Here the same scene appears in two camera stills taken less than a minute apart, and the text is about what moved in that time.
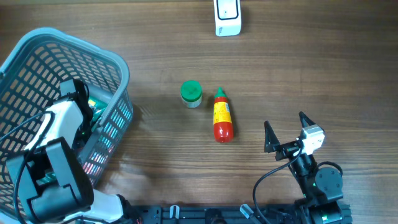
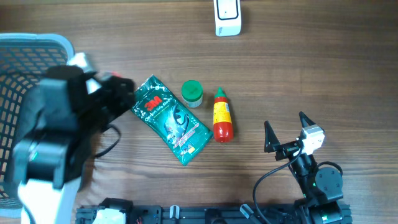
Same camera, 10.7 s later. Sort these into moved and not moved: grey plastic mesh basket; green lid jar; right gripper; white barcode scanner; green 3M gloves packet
Moved: green 3M gloves packet; grey plastic mesh basket
Not moved: green lid jar; right gripper; white barcode scanner
